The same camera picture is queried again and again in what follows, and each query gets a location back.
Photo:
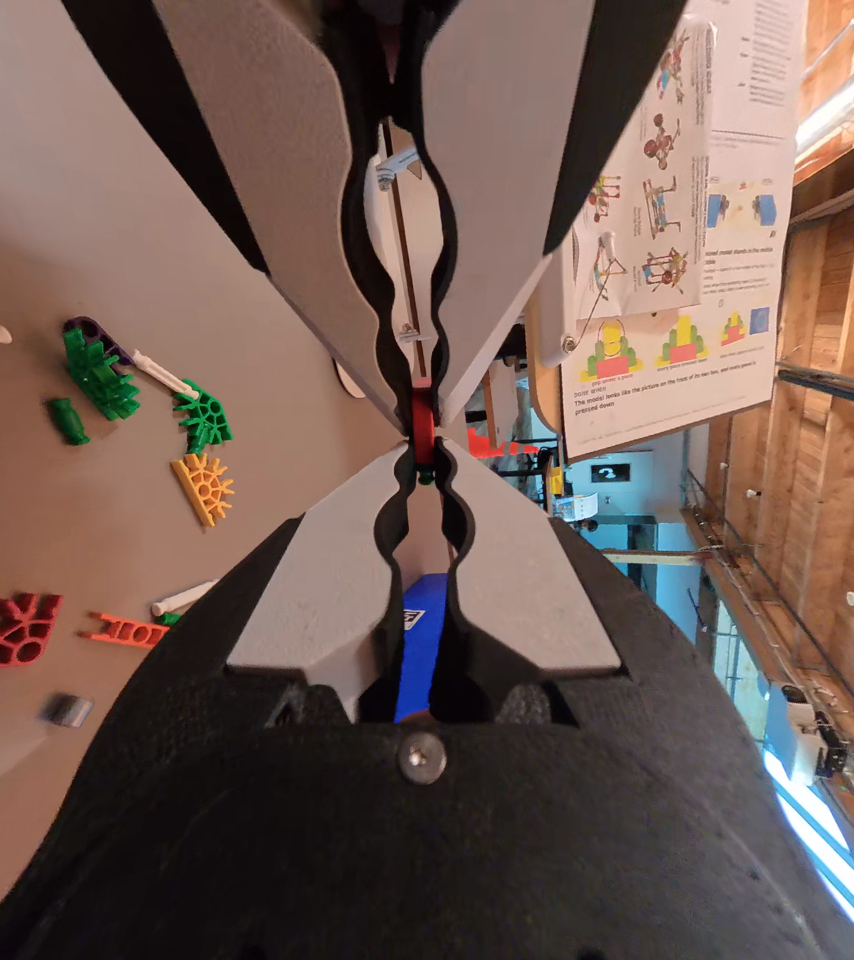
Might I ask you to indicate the green ridged piece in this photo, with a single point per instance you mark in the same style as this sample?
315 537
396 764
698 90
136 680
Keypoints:
101 375

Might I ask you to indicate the printed instruction sheet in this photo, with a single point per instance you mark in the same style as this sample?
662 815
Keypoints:
659 427

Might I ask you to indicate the grey metal cylinder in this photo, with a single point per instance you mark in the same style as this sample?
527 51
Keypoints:
67 711

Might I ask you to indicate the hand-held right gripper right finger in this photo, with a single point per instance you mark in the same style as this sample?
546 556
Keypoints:
532 600

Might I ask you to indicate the orange traffic cone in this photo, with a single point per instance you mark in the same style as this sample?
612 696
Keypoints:
491 446

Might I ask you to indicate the black wall poster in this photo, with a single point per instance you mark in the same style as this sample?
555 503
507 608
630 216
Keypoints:
611 473

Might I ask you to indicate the green small rod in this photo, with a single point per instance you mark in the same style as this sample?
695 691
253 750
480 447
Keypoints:
425 475

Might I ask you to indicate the ceiling light strip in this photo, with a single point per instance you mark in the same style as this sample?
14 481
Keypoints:
809 825

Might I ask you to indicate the laminated picture card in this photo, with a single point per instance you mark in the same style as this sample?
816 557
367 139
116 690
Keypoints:
667 225

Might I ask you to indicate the white display sign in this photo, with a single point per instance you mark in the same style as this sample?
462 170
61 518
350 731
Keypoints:
577 506

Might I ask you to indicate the blue plastic bin white tag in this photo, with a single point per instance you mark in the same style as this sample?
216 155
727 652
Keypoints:
419 675

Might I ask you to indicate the purple clip connector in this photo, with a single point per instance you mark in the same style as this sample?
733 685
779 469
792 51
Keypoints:
86 324

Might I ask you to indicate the yellow fan connector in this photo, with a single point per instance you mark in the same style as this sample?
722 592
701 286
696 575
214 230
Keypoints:
202 491

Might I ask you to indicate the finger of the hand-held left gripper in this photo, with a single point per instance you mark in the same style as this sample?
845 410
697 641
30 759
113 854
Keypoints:
502 150
277 150

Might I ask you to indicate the orange ladder piece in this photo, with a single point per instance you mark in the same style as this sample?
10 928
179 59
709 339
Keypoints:
123 621

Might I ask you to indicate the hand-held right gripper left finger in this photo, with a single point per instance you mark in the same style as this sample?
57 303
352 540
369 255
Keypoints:
322 600

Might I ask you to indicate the white document stand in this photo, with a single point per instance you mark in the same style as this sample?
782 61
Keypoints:
554 315

